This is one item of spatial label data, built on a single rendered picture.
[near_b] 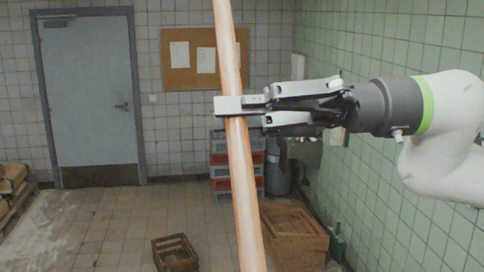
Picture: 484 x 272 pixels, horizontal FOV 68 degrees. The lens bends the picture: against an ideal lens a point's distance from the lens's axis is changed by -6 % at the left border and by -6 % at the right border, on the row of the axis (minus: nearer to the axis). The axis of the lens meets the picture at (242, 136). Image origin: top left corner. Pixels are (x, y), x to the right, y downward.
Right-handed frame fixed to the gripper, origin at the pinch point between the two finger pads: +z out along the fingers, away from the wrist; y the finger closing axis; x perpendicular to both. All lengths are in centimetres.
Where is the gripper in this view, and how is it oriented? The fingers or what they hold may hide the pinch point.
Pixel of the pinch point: (237, 113)
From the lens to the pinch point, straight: 53.9
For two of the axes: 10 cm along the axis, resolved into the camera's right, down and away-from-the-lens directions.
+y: -0.9, 5.1, 8.6
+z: -9.9, 0.6, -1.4
